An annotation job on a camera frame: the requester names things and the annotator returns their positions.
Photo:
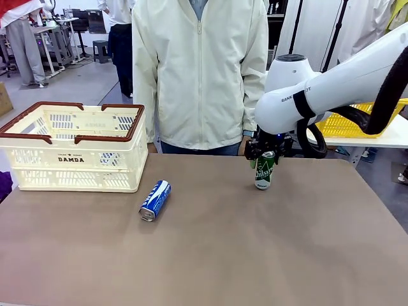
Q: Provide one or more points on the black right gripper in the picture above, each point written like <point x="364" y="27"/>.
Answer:
<point x="267" y="143"/>

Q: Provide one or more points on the green cider can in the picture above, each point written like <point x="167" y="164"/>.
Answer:
<point x="264" y="175"/>

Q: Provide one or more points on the blue Pocari Sweat can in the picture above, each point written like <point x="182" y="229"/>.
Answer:
<point x="156" y="199"/>
<point x="105" y="159"/>

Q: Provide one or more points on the person's left forearm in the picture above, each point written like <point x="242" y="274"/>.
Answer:
<point x="255" y="105"/>

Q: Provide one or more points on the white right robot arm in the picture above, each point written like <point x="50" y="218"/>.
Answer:
<point x="344" y="86"/>

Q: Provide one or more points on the person's right forearm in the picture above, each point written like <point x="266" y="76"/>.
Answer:
<point x="143" y="111"/>

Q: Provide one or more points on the yellow plastic basket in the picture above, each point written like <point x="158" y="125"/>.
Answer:
<point x="347" y="124"/>

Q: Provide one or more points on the cream plastic shopping basket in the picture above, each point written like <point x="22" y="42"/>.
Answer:
<point x="63" y="168"/>

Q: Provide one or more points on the person's left hand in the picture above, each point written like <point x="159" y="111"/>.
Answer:
<point x="242" y="146"/>

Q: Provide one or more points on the person's right hand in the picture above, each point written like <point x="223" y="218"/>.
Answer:
<point x="154" y="147"/>

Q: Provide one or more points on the grey wrist watch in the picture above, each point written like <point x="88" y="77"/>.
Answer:
<point x="248" y="133"/>

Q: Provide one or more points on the person in cream jacket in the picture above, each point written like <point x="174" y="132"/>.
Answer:
<point x="197" y="79"/>

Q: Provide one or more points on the white side table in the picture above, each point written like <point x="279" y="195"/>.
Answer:
<point x="392" y="135"/>

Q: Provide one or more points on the black shelf unit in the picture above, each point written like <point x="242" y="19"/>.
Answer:
<point x="277" y="28"/>

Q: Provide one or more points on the black tripod pole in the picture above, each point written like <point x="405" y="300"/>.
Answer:
<point x="336" y="32"/>
<point x="295" y="25"/>

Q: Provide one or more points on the bystander in white jacket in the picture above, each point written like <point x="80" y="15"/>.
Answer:
<point x="360" y="25"/>

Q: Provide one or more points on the bystander in dark trousers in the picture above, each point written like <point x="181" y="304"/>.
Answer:
<point x="122" y="48"/>

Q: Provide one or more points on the dark plastic stool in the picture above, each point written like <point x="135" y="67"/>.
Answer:
<point x="101" y="51"/>

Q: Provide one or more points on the bystander in yellow vest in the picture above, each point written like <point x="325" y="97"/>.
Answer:
<point x="398" y="12"/>

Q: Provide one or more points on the black monitor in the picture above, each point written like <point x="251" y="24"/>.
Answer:
<point x="95" y="22"/>

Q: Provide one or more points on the white work desk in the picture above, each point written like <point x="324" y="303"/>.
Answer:
<point x="44" y="30"/>

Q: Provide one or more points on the purple cloth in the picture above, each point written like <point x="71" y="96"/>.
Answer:
<point x="4" y="186"/>

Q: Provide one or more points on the cardboard box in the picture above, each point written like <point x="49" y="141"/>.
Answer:
<point x="4" y="100"/>

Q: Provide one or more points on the bystander in grey trousers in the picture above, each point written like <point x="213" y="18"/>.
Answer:
<point x="25" y="41"/>

